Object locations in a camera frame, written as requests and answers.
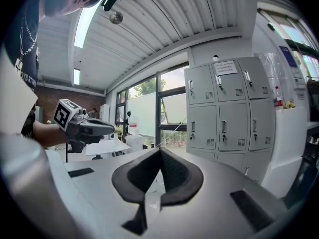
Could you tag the black framed window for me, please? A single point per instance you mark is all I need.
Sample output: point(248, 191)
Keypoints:
point(157, 103)

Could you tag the short ceiling light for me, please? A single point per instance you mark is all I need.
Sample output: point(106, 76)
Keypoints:
point(76, 76)

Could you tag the yellow soft toy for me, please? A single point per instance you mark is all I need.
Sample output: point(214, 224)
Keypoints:
point(290, 104)

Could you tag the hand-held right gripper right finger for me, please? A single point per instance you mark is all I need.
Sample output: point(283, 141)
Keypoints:
point(184, 180)

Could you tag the person's black printed shirt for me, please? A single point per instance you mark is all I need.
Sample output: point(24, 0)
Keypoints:
point(15, 43)

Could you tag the small white cup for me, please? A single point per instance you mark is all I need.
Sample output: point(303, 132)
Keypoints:
point(215, 57)

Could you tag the blue wall poster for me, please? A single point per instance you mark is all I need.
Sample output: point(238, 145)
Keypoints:
point(287, 56)

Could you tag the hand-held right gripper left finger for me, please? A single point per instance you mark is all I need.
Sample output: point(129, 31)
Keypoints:
point(129, 183)

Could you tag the white paper notice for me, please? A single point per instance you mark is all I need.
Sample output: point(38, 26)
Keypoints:
point(226, 67)

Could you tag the person's left forearm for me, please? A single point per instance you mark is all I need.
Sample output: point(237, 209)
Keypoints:
point(47, 134)

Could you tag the round silver ceiling dome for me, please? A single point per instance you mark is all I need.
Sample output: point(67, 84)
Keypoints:
point(116, 17)

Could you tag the white tall cabinet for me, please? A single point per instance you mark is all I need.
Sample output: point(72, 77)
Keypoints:
point(104, 112)

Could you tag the long ceiling light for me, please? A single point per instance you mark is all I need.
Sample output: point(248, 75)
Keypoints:
point(83, 25)

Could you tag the grid of grey locker doors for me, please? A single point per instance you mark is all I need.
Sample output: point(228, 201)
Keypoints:
point(230, 123)

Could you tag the clear bottle with red label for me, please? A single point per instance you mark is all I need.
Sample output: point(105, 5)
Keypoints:
point(278, 98)

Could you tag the white table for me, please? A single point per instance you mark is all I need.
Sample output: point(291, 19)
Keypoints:
point(109, 147)

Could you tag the white carton box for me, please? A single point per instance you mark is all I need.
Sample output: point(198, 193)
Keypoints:
point(135, 143)

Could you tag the white counter unit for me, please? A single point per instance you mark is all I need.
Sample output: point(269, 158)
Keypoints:
point(289, 146)

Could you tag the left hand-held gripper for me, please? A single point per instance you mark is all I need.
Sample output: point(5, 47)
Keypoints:
point(66, 113)

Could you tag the white box with red label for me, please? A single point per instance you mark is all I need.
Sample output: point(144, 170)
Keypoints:
point(134, 127)

